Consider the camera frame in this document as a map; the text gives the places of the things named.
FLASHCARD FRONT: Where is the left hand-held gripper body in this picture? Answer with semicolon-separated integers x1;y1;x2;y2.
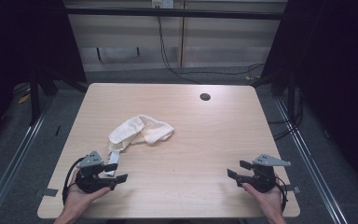
74;150;112;194

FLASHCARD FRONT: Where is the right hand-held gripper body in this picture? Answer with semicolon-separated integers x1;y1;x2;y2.
236;153;292;194

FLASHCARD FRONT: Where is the white towel with label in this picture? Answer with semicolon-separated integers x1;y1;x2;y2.
106;114;175;177

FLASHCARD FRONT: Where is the person's right hand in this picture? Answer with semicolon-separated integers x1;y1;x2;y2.
241;175;288;218

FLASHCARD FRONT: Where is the person's left hand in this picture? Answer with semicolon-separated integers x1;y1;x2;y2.
62;169;113;218

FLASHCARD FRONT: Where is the yellow object on floor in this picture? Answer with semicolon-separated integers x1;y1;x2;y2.
17;92;32;105

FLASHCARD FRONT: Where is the black curtain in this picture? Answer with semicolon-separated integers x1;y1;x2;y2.
260;0;358;188
0;0;87;150

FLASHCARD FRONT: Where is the right hand-held gripper black cable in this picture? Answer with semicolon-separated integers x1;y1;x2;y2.
274;175;289;213

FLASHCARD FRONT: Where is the bundle of black floor cables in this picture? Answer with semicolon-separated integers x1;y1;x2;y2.
268;87;306;142

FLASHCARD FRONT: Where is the aluminium floor rail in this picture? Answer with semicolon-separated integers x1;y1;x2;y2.
273;96;351;224
0;97;55;224

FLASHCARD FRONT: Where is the black metal stand post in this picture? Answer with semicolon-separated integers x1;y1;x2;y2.
28;66;41;127
287;71;296;125

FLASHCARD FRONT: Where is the thin black floor cable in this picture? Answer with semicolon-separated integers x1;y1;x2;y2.
175;63;266;78

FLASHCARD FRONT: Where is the black hanging power cable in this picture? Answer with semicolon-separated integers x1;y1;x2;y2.
157;15;203;86

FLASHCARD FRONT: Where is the black horizontal frame bar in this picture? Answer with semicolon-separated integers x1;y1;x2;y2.
64;7;285;21

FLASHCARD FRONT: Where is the white wall socket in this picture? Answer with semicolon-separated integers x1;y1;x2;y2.
151;0;175;9

